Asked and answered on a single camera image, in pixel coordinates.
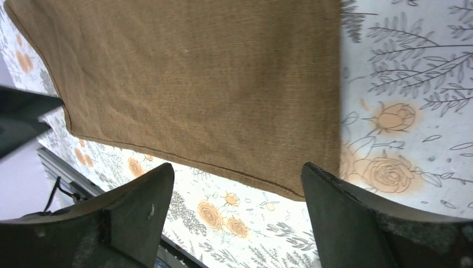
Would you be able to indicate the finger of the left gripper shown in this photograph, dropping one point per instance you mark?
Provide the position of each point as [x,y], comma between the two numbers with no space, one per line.
[20,117]

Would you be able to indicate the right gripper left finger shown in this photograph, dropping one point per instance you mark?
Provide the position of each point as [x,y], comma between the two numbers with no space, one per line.
[119,228]

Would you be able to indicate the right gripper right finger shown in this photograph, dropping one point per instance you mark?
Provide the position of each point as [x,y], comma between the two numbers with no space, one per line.
[356,228]

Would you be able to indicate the brown cloth napkin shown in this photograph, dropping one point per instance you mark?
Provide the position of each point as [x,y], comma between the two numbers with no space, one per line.
[245,90]

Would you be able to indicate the floral tablecloth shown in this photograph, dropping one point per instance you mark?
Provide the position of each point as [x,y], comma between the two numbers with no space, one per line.
[405,132]

